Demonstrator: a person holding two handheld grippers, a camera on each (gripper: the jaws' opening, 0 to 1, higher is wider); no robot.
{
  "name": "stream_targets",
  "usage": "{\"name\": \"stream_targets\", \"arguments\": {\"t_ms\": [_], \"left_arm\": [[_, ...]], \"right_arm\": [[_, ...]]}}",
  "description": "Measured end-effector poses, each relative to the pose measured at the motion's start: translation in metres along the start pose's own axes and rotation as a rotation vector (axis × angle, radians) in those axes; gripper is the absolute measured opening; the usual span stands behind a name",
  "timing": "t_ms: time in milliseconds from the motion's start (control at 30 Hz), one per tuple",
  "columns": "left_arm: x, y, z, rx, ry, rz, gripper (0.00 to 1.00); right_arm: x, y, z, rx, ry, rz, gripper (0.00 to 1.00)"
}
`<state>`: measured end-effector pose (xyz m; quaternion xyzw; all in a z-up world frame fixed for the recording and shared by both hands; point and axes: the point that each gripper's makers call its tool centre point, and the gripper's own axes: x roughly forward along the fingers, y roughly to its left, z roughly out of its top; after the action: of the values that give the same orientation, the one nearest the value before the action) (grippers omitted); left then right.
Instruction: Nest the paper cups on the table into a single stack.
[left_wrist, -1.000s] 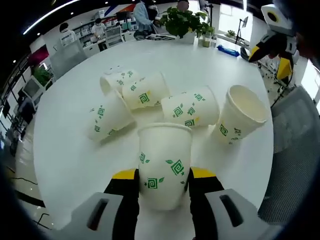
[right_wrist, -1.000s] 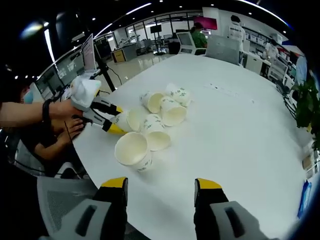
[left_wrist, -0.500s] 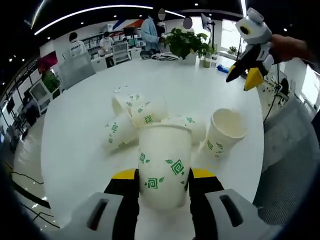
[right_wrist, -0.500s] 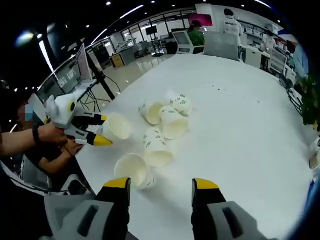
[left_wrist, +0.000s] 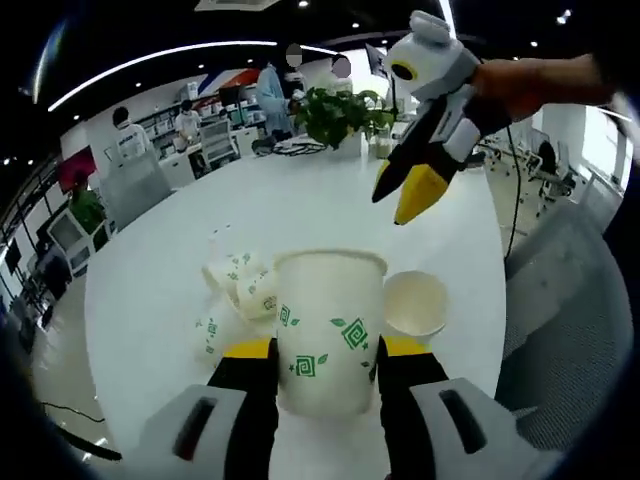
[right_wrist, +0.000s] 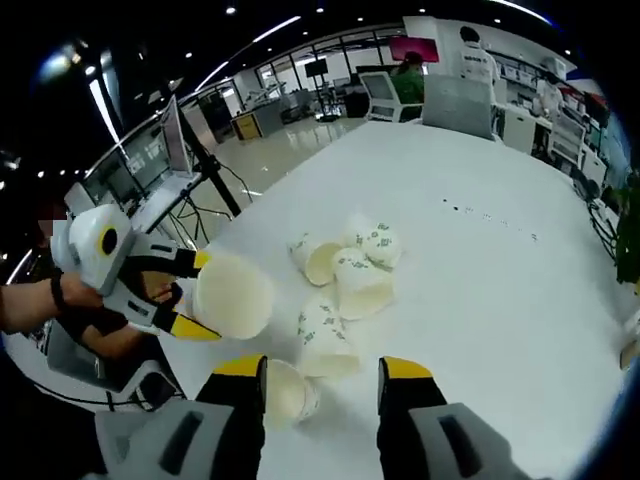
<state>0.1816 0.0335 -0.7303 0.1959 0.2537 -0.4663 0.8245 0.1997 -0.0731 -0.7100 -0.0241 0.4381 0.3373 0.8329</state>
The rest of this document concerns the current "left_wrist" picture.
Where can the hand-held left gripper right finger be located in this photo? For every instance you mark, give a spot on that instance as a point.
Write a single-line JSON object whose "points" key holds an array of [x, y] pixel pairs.
{"points": [[440, 430]]}

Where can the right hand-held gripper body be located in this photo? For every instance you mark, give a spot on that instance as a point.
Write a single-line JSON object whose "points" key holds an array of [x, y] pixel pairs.
{"points": [[430, 55]]}

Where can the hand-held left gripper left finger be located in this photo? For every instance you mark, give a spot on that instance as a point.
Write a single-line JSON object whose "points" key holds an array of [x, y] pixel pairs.
{"points": [[220, 430]]}

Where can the green print paper cup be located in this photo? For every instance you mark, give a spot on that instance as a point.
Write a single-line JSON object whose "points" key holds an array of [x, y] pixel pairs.
{"points": [[415, 305], [325, 300]]}

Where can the pile of paper cups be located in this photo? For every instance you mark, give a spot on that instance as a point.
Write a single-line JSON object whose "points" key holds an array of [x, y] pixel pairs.
{"points": [[250, 300]]}

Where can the person's right hand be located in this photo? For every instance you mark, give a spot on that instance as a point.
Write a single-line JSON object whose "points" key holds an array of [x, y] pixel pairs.
{"points": [[505, 85]]}

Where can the small glass jar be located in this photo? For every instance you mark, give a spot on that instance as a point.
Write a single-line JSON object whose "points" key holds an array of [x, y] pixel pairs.
{"points": [[371, 145], [382, 147]]}

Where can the white table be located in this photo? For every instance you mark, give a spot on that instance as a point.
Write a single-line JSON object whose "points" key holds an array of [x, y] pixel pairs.
{"points": [[325, 200]]}

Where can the green potted plant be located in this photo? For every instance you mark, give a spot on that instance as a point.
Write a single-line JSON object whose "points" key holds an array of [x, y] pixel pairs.
{"points": [[330, 115]]}

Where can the black back office chair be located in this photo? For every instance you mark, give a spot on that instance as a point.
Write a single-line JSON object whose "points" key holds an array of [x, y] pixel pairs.
{"points": [[546, 157]]}

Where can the black headset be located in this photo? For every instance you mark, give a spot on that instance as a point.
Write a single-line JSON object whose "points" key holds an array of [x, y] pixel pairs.
{"points": [[265, 145]]}

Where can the grey mesh office chair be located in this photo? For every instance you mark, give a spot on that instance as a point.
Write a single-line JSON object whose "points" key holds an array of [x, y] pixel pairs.
{"points": [[565, 325]]}

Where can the white mesh chair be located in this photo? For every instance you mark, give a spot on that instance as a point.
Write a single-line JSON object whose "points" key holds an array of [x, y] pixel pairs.
{"points": [[219, 142]]}

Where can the ceiling air conditioner unit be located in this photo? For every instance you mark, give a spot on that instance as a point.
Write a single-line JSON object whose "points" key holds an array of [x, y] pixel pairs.
{"points": [[235, 4]]}

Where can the white counter cabinet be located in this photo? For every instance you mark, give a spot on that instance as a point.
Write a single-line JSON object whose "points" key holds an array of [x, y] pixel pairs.
{"points": [[177, 167]]}

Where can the white storage shelf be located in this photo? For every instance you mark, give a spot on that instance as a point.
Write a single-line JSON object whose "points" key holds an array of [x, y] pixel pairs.
{"points": [[160, 122]]}

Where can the grey high-back chair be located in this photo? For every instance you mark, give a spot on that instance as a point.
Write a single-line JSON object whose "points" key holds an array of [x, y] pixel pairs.
{"points": [[132, 192]]}

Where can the pink monitor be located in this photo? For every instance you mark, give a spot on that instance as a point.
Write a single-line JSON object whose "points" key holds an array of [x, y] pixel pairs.
{"points": [[75, 167]]}

